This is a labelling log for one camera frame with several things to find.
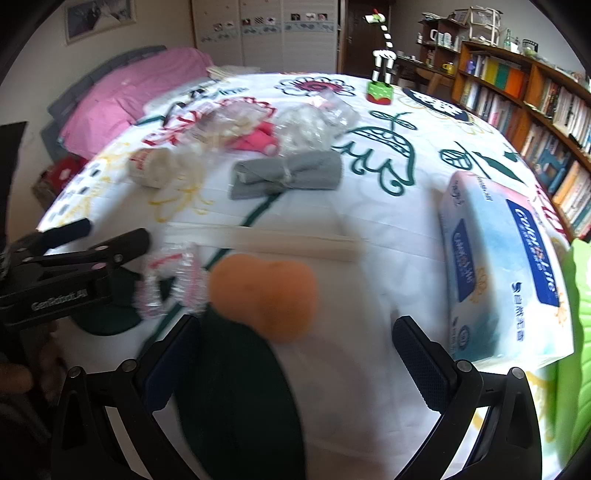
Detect dark wooden door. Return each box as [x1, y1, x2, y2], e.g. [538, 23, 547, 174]
[342, 0, 402, 77]

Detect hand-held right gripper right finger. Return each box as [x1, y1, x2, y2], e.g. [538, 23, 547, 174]
[392, 316, 543, 480]

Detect orange sponge puff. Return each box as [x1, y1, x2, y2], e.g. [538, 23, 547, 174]
[209, 253, 319, 343]

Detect plastic bag of cotton swabs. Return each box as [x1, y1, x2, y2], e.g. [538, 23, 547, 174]
[191, 99, 278, 148]

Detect framed wall picture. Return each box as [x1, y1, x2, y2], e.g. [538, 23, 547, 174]
[64, 0, 138, 45]

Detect white bandage roll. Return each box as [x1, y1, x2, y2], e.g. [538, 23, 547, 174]
[129, 147, 204, 190]

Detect wooden desk hutch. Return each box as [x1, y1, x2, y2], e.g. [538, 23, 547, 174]
[418, 17, 467, 52]

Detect white wardrobe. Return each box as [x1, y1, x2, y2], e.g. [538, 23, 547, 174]
[191, 0, 340, 73]

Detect person's left hand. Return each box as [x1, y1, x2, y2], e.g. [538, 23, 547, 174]
[0, 323, 63, 398]

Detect grey cloth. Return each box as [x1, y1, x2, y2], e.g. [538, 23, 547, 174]
[229, 150, 342, 201]

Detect grey headboard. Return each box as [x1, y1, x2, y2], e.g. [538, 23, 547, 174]
[41, 45, 167, 144]

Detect pink soft toy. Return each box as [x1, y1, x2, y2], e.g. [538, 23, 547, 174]
[231, 122, 278, 155]

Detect red box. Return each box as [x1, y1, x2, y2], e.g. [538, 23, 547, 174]
[32, 157, 86, 199]

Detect clear plastic bag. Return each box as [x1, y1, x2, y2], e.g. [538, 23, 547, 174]
[272, 90, 361, 155]

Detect wooden bookshelf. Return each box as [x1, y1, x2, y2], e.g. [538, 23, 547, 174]
[450, 39, 591, 243]

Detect white stick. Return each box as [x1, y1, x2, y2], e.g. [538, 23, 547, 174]
[168, 224, 365, 264]

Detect wooden desk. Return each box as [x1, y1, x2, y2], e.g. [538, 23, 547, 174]
[394, 55, 458, 95]

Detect pink bedding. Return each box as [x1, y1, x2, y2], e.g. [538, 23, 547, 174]
[60, 46, 215, 160]

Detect striped giraffe figurine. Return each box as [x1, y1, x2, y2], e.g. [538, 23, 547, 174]
[365, 8, 398, 106]

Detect rows of books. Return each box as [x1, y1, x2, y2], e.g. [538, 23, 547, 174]
[459, 53, 591, 236]

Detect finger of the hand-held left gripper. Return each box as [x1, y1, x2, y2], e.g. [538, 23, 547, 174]
[11, 218, 93, 259]
[28, 228, 152, 278]

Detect small crinkled plastic packet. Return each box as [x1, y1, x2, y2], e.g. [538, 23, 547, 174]
[139, 244, 211, 319]

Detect tissue pack with blue label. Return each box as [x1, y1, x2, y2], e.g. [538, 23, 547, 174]
[436, 171, 575, 370]

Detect green leaf-shaped plate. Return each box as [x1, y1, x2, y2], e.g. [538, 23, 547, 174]
[551, 240, 591, 462]

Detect white storage rack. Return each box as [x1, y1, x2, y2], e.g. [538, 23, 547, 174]
[468, 7, 502, 44]

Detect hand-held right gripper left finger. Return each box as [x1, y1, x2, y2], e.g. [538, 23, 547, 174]
[51, 314, 201, 480]

